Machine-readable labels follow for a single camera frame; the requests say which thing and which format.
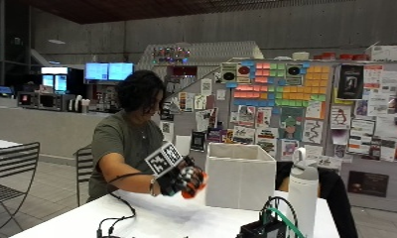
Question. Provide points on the orange round object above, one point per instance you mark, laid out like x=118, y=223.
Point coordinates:
x=194, y=191

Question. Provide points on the white marker cube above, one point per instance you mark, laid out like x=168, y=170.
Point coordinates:
x=164, y=159

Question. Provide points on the white fabric storage box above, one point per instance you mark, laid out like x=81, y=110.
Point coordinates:
x=240, y=178

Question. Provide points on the person in grey-green shirt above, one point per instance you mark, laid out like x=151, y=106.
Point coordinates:
x=119, y=142

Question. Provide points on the black electronics box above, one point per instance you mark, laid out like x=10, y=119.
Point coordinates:
x=263, y=230

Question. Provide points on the black slatted metal chair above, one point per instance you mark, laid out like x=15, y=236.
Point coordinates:
x=85, y=172
x=9, y=165

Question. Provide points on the white water bottle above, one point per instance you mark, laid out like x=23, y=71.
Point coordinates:
x=303, y=195

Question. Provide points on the black jacket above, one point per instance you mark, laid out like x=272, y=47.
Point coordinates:
x=335, y=195

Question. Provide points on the white jugs on counter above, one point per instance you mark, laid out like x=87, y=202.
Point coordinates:
x=79, y=104

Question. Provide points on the cluster of coloured sticky notes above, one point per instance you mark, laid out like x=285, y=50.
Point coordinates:
x=280, y=86

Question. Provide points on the blue lit monitor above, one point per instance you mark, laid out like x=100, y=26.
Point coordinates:
x=96, y=71
x=120, y=71

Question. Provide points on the grey service counter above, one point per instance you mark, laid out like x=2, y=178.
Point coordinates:
x=39, y=129

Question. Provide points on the penguin poster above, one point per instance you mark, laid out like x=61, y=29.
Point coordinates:
x=340, y=117

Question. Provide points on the dark framed sign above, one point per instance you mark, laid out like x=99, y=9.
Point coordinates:
x=368, y=183

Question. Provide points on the black microwave oven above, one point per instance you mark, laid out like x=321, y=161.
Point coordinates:
x=39, y=101

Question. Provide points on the lit drinks fridge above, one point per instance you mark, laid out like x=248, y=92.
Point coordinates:
x=55, y=81

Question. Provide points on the grey notice board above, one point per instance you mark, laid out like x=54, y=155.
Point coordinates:
x=374, y=132

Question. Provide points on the black portrait poster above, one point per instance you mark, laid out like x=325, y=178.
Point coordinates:
x=351, y=82

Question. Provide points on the row of red containers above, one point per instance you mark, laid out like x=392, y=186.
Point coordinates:
x=341, y=56

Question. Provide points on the small blue laptop screen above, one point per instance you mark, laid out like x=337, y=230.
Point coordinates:
x=3, y=90

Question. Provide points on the white cardboard box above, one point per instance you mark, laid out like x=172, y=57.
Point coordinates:
x=385, y=53

